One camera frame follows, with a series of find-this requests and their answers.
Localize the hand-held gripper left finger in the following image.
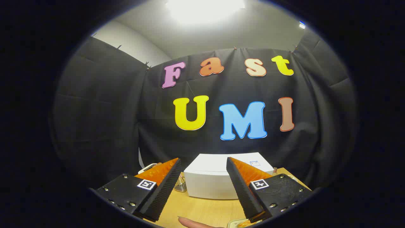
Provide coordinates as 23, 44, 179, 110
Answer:
90, 158, 182, 222

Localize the cream toaster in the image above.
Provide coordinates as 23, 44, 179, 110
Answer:
138, 163, 159, 174

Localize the white microwave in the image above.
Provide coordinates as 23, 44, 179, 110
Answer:
184, 153, 274, 200

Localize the small white plate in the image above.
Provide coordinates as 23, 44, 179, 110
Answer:
227, 218, 263, 228

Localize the metal wire basket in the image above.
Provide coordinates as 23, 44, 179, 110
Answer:
174, 176, 188, 193

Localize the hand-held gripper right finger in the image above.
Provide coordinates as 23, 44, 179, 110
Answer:
226, 157, 314, 224

